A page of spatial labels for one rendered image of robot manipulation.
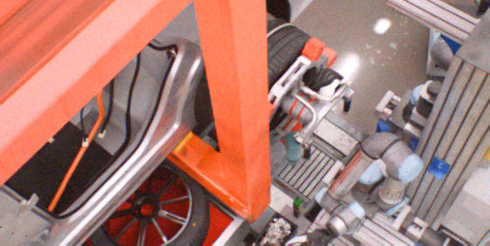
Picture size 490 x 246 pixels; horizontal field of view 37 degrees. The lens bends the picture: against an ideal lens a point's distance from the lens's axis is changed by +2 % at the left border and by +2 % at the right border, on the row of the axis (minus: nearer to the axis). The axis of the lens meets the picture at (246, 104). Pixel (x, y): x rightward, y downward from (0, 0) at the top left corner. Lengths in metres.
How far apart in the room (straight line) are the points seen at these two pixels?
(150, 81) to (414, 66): 1.97
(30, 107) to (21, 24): 0.27
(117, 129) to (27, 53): 2.39
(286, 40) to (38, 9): 2.20
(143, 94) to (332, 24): 1.82
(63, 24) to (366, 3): 3.84
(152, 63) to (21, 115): 1.97
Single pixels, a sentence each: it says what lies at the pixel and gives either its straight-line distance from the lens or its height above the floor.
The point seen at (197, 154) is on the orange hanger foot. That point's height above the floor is 0.68.
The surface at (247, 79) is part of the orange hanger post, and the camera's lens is 2.52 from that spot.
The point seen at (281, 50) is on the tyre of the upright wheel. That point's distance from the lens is 3.56.
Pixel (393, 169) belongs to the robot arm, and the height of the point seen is 1.41.
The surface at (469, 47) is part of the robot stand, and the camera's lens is 2.64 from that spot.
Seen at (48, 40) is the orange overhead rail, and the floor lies 3.00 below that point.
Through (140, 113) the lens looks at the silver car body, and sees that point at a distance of 3.64.
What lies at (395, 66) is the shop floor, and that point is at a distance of 4.93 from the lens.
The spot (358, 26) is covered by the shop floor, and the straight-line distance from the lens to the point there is 5.07.
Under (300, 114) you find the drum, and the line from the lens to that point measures 3.70.
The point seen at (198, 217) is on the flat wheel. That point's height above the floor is 0.51.
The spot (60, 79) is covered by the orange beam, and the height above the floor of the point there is 2.73.
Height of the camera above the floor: 4.20
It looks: 63 degrees down
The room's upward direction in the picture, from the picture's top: 5 degrees counter-clockwise
